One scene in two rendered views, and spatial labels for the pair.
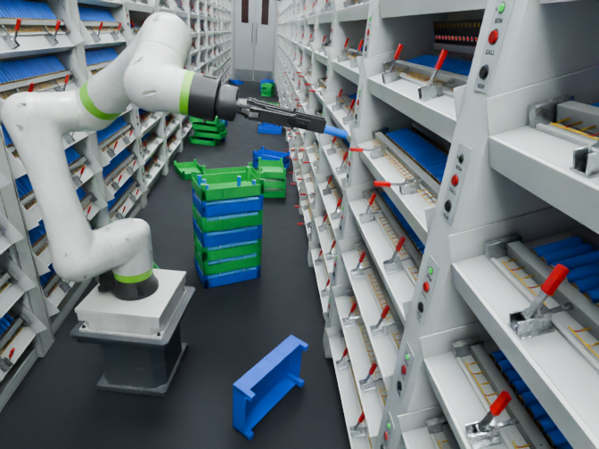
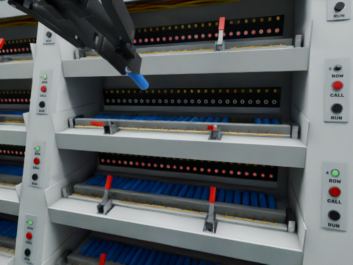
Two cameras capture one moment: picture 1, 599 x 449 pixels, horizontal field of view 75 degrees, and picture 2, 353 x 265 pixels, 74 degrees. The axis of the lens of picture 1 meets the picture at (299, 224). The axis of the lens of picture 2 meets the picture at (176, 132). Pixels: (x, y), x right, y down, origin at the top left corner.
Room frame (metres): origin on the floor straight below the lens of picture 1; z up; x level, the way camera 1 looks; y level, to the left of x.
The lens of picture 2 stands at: (0.67, 0.29, 0.89)
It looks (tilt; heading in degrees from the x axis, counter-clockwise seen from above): 3 degrees up; 294
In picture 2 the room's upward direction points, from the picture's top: 4 degrees clockwise
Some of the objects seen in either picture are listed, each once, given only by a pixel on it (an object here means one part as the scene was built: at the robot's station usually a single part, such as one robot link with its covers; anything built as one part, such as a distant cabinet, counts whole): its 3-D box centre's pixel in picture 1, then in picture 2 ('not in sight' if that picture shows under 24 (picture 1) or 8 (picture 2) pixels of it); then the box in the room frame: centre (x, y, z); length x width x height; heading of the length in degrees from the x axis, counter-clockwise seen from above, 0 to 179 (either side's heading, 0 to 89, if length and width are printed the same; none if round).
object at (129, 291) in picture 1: (119, 277); not in sight; (1.11, 0.60, 0.40); 0.26 x 0.15 x 0.06; 82
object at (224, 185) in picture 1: (227, 183); not in sight; (1.78, 0.36, 0.52); 0.30 x 0.20 x 0.08; 119
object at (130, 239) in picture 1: (127, 249); not in sight; (1.09, 0.55, 0.52); 0.16 x 0.13 x 0.19; 146
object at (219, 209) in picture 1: (227, 198); not in sight; (1.78, 0.36, 0.44); 0.30 x 0.20 x 0.08; 119
